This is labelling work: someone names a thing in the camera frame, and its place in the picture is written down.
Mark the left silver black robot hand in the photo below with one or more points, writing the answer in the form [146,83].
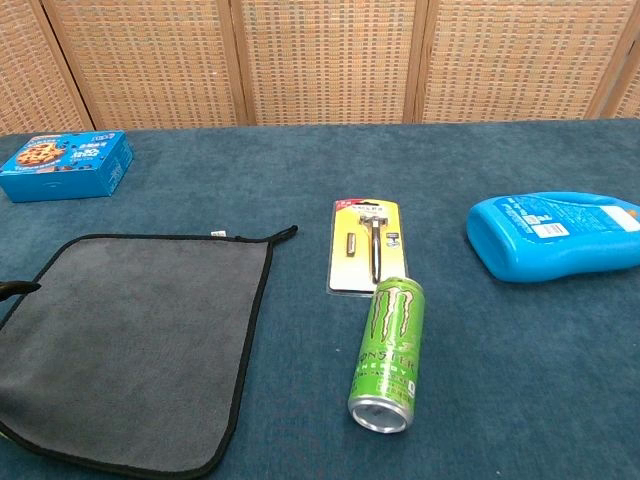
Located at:
[20,288]

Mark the grey and green cloth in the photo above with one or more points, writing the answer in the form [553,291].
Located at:
[130,340]

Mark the blue cookie box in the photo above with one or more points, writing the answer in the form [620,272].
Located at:
[65,167]

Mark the blue carpet table mat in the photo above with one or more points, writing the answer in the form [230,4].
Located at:
[320,170]

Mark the razor in blister pack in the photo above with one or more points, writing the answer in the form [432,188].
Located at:
[367,235]

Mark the green energy drink can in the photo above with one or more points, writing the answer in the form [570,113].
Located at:
[392,350]

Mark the woven bamboo folding screen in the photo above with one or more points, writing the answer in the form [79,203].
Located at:
[325,60]

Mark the blue pump detergent bottle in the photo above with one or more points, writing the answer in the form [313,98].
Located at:
[550,245]

